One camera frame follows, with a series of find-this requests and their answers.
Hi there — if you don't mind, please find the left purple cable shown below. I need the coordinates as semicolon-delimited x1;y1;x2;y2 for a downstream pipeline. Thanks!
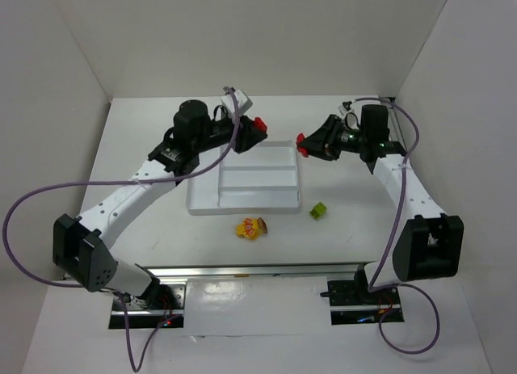
2;86;243;373

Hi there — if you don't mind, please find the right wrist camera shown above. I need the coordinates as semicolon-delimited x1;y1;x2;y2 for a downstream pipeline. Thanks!
338;101;355;117

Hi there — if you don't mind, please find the brown lego brick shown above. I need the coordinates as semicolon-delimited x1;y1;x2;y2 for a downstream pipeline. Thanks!
257;217;268;234

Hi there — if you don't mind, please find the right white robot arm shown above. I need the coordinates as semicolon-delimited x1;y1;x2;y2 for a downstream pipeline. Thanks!
296;97;464;292

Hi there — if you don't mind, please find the purple cable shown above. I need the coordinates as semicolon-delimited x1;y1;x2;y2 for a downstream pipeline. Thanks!
351;97;441;355
2;86;243;373

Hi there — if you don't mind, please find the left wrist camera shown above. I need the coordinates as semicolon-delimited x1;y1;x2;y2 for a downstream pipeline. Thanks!
220;88;253;119

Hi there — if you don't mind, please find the aluminium side rail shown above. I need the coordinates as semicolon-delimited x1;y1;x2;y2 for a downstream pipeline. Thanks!
380;97;408;150

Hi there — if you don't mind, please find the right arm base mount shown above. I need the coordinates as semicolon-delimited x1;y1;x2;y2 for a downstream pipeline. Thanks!
320;269;404;326

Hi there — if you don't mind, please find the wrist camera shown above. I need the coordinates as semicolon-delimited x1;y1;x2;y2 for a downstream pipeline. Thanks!
220;88;253;119
338;101;355;117

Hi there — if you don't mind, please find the red lego brick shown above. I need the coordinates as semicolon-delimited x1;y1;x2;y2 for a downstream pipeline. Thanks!
253;117;267;133
296;133;309;158

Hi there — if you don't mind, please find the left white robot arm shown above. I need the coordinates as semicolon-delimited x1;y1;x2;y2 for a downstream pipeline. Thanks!
53;90;267;308

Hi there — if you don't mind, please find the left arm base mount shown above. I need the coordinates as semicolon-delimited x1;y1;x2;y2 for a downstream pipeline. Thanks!
108;280;187;330

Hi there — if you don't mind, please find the lime green lego brick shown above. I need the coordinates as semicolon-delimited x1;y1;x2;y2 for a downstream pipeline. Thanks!
309;202;327;220

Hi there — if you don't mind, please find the white compartment tray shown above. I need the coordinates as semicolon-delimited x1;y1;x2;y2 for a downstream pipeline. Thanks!
186;141;301;216

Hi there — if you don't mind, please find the yellow lego brick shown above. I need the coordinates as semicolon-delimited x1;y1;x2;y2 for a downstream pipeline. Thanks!
235;218;263;241

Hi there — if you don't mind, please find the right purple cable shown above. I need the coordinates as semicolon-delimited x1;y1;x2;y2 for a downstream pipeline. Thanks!
351;97;441;355

